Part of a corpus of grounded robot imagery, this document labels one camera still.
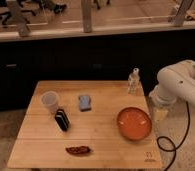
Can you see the clear plastic bottle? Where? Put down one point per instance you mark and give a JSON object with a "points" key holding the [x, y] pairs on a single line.
{"points": [[133, 81]]}

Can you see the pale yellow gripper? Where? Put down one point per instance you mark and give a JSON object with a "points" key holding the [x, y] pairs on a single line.
{"points": [[160, 114]]}

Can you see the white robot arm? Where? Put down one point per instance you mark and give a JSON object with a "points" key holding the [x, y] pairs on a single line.
{"points": [[174, 81]]}

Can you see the translucent plastic cup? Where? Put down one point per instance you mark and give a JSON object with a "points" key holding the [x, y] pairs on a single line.
{"points": [[50, 100]]}

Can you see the orange bowl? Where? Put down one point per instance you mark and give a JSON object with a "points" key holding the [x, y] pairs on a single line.
{"points": [[134, 123]]}

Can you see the brown chip bag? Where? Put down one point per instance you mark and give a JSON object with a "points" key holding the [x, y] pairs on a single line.
{"points": [[78, 150]]}

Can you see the black whiteboard eraser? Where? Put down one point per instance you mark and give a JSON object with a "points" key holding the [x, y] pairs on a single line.
{"points": [[62, 119]]}

